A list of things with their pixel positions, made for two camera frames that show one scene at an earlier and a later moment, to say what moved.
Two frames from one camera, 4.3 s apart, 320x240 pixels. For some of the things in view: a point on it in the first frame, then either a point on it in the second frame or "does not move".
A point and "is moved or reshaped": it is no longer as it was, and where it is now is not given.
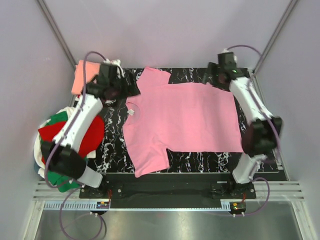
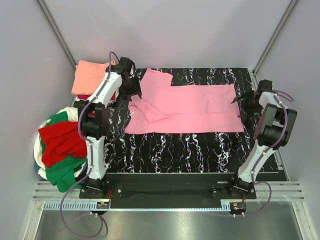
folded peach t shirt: [92, 69] does not move
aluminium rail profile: [277, 190] does not move
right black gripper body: [212, 69] → [248, 106]
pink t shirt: [181, 116] is moved or reshaped
